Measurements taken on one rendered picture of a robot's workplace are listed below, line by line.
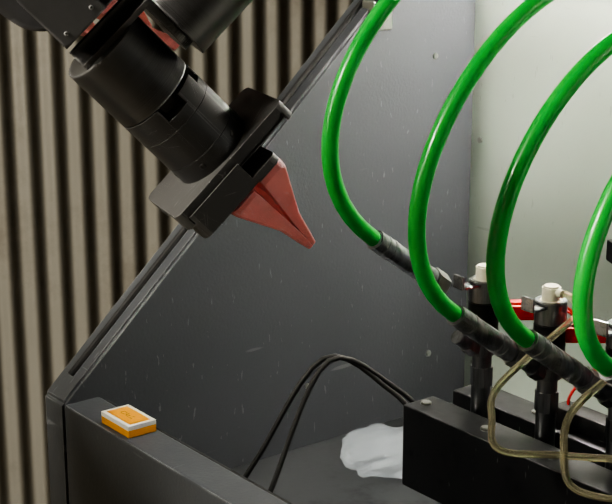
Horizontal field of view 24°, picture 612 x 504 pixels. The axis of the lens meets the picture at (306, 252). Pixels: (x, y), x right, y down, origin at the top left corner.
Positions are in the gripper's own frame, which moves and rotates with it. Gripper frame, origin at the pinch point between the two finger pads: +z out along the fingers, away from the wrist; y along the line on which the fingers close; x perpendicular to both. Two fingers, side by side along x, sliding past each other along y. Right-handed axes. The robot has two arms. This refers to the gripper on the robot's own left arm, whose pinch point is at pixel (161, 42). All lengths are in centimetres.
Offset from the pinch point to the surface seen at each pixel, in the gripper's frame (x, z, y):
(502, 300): 5.0, 27.1, -23.2
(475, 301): -1.2, 35.5, -3.7
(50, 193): -26, 36, 180
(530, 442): 6.8, 44.6, -9.1
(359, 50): -6.5, 10.3, -11.9
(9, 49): -41, 10, 174
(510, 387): -9, 63, 29
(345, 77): -4.2, 10.8, -11.6
